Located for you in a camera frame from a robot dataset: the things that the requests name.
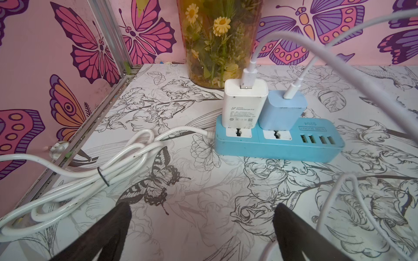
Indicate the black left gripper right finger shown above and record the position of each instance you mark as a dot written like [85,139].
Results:
[298,241]

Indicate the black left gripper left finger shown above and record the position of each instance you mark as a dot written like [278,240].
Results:
[105,240]

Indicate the teal power strip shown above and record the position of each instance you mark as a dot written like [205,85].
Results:
[309,140]

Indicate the white laptop charger brick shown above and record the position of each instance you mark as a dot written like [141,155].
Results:
[242,107]

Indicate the light blue charger adapter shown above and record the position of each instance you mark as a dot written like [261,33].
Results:
[280,114]

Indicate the glass vase with plants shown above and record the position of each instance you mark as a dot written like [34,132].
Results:
[218,37]

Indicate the aluminium frame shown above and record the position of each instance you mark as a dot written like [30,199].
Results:
[61,63]

